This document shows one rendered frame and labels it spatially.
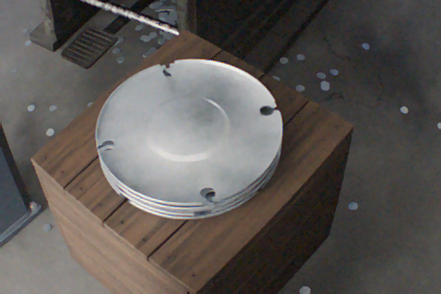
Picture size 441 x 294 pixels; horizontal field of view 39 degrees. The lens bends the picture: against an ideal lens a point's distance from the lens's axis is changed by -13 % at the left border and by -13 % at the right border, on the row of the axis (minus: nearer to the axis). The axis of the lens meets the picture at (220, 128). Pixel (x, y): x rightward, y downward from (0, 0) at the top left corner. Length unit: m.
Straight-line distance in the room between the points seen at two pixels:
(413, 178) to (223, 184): 0.64
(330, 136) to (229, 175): 0.20
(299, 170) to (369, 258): 0.40
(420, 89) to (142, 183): 0.93
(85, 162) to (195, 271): 0.27
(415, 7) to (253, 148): 1.09
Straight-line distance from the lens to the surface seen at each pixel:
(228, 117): 1.08
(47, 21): 1.81
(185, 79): 1.14
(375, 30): 1.88
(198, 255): 0.98
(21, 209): 1.46
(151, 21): 1.58
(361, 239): 1.42
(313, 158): 1.09
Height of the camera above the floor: 1.20
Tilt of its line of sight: 50 degrees down
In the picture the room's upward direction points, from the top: 2 degrees counter-clockwise
